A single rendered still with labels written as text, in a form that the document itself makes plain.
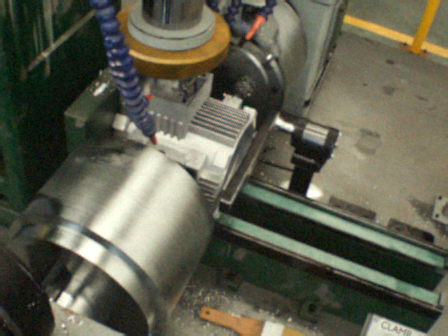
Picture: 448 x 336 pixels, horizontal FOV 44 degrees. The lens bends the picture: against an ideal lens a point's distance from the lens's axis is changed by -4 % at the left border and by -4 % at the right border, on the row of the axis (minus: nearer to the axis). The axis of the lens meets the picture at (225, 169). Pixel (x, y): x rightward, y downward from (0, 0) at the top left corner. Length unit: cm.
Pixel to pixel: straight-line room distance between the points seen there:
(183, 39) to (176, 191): 21
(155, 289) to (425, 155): 92
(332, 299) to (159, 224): 43
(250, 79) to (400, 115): 60
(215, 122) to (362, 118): 66
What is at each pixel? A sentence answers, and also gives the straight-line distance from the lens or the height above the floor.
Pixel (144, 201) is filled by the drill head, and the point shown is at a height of 115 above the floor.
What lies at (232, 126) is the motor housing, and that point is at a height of 110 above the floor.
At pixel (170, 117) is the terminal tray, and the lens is 92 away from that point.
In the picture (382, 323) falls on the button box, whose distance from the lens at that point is 79.
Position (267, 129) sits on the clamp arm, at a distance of 105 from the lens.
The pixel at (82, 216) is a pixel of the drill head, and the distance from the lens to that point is 72.
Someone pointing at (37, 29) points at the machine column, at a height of 122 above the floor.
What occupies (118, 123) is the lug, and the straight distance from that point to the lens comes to 95.
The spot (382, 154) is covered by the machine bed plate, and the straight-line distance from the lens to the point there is 144.
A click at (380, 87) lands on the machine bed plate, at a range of 165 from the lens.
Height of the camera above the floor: 172
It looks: 46 degrees down
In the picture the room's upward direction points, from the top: 10 degrees clockwise
